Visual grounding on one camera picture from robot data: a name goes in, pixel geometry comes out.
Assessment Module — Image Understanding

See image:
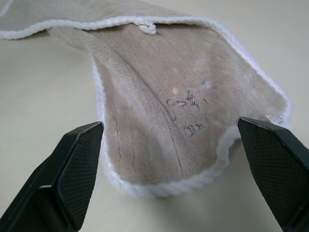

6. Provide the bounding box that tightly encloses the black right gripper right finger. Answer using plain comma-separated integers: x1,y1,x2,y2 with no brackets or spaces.
237,116,309,232

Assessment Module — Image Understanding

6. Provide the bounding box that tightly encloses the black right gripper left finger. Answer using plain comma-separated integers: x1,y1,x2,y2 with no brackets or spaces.
0,121,105,232

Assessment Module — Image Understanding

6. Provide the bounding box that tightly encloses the beige towel with white trim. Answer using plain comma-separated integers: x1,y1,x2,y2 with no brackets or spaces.
0,0,294,200

